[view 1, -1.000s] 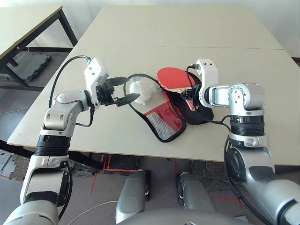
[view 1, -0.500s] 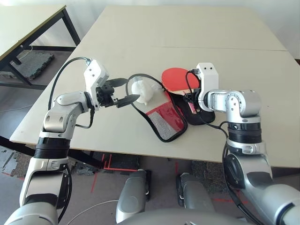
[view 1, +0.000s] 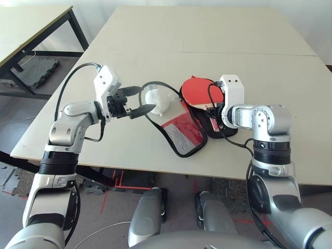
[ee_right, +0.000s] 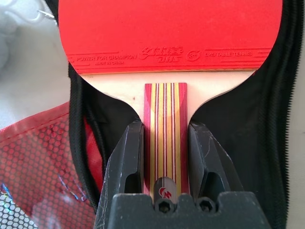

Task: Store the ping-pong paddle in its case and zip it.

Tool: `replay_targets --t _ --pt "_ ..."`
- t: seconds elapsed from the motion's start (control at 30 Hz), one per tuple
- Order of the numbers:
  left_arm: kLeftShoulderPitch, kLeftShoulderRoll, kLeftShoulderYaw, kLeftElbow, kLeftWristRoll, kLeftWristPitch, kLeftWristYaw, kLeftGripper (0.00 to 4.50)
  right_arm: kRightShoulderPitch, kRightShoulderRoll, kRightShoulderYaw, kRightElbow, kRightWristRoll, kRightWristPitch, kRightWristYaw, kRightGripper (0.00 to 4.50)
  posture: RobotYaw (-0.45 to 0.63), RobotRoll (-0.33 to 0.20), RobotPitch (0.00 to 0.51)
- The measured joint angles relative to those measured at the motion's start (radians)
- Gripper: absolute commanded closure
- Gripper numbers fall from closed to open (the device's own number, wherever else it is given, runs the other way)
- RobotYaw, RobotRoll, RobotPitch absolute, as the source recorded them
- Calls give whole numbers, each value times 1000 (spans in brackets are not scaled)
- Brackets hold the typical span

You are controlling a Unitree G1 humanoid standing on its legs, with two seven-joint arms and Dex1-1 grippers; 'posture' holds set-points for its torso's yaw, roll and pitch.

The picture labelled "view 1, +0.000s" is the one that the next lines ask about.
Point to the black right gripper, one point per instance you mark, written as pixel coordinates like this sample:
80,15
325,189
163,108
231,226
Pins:
218,110

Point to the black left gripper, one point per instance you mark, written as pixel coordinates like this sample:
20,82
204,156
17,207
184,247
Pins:
118,103

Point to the red black paddle case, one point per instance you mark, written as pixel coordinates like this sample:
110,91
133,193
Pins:
186,140

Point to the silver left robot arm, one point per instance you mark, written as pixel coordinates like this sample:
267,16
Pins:
75,111

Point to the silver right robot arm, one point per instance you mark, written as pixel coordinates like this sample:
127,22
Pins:
275,116

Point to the dark speckled floor mat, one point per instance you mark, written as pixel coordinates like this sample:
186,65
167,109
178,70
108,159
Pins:
228,194

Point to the dark grey foam floor mat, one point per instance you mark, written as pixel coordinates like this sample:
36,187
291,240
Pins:
36,72

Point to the grey robot right leg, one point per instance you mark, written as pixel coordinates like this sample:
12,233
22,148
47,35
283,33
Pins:
218,215

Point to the grey robot leg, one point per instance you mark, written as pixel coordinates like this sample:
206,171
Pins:
145,218
218,215

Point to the grey robot left leg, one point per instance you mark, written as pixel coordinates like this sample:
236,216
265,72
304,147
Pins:
145,218

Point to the grey robot torso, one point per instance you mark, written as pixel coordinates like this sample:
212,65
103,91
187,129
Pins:
194,241

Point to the brown speckled floor mat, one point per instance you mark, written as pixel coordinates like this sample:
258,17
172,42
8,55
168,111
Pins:
20,179

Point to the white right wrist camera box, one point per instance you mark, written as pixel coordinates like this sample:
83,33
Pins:
233,90

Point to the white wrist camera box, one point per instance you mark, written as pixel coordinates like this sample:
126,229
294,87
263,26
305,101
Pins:
233,90
103,80

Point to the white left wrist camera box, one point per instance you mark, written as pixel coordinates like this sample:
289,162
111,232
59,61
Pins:
103,80

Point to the beige side table black frame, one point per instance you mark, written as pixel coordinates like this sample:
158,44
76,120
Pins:
33,28

